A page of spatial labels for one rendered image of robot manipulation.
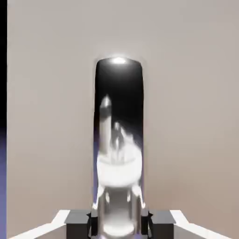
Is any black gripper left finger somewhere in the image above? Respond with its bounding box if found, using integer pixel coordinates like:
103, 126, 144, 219
8, 209, 98, 239

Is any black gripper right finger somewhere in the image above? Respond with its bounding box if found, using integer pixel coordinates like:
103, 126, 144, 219
140, 209, 230, 239

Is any curved shiny metal handle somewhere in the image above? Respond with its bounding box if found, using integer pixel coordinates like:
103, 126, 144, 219
91, 57, 147, 239

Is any beige cabinet door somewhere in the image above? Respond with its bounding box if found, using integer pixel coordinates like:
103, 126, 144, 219
6, 0, 239, 239

